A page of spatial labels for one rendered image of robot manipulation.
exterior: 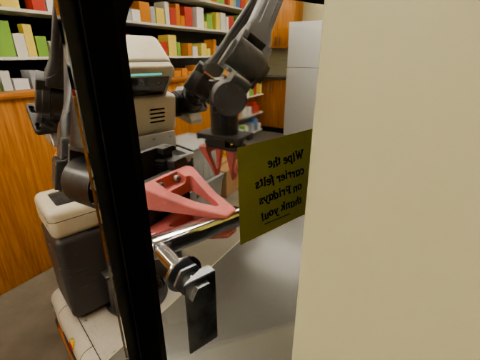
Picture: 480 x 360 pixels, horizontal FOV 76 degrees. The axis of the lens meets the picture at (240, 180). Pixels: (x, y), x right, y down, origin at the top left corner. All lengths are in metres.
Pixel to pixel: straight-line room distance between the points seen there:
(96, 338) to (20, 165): 1.15
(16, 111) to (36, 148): 0.24
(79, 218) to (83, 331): 0.48
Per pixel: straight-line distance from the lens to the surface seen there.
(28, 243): 2.36
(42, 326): 2.09
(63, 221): 1.32
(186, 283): 0.19
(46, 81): 0.81
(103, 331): 1.52
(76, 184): 0.37
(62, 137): 0.44
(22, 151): 2.19
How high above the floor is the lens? 1.34
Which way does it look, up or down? 22 degrees down
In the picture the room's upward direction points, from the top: straight up
